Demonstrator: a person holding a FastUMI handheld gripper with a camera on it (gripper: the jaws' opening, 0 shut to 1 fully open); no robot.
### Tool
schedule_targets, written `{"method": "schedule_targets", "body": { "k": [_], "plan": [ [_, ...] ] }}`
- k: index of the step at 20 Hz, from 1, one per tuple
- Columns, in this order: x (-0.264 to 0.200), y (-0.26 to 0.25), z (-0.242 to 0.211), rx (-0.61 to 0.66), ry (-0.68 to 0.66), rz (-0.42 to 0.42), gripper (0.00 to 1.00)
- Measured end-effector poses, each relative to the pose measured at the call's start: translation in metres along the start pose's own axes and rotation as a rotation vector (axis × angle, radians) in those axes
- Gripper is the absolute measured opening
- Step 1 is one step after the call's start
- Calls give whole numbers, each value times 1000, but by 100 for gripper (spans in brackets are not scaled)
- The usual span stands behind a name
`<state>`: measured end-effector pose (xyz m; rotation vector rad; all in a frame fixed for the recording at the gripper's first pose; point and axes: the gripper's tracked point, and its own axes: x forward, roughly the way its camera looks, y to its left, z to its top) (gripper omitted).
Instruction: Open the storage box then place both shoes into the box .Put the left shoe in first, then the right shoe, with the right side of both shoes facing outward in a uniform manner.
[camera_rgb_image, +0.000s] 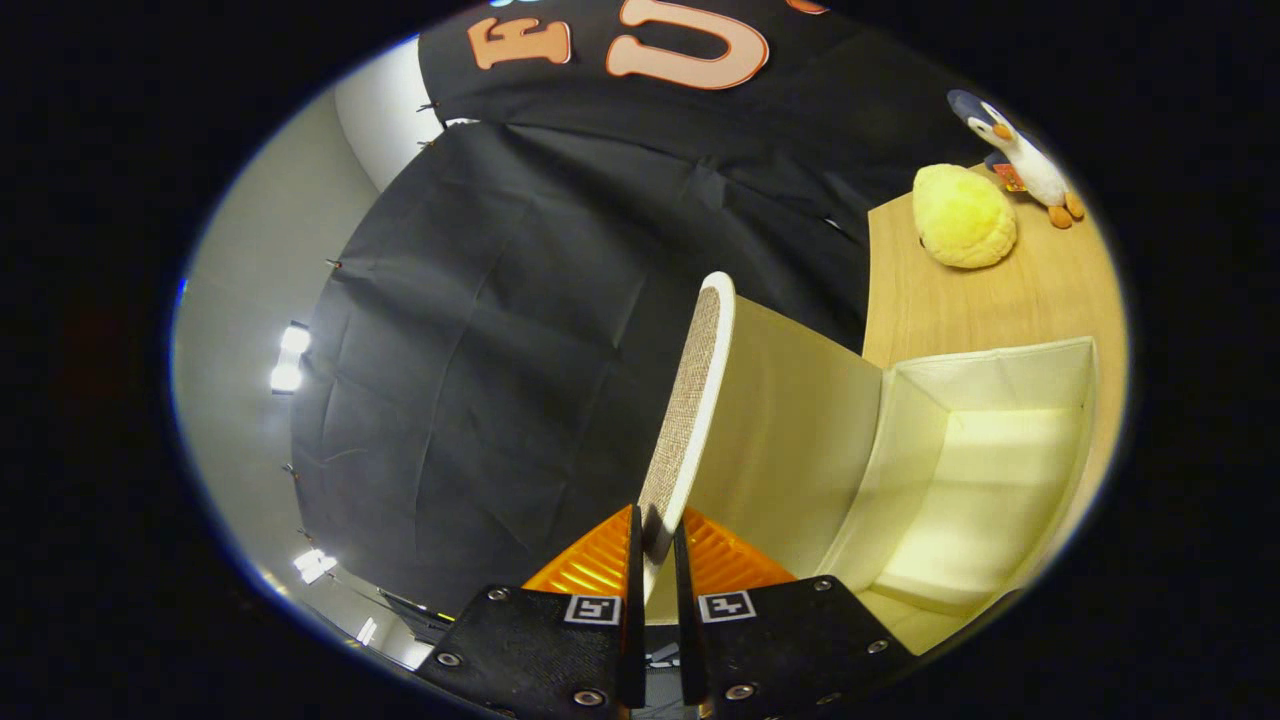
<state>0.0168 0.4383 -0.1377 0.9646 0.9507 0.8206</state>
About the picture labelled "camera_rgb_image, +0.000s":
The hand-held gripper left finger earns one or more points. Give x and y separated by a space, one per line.
636 640

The penguin plush toy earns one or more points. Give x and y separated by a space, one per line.
1030 165

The yellow round plush toy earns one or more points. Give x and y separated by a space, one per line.
963 217

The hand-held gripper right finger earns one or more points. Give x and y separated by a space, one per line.
683 640

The black backdrop cloth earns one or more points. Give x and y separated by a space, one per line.
500 350

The ceiling light panel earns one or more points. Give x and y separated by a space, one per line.
314 565
290 358

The beige fabric storage box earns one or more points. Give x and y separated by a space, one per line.
800 430

